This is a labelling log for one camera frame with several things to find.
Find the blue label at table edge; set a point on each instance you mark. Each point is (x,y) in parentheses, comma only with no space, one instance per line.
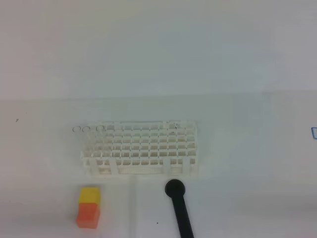
(314,132)

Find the yellow foam block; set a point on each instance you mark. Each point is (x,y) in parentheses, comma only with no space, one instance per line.
(90,195)

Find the black round-headed stand pole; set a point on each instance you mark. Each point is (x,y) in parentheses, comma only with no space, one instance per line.
(175,189)

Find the orange foam block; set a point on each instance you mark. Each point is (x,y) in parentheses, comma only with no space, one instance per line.
(88,215)

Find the white plastic test tube rack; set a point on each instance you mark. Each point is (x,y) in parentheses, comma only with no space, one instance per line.
(168,147)

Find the clear glass test tube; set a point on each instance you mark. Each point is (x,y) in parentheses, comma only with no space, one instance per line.
(80,136)
(101,138)
(89,138)

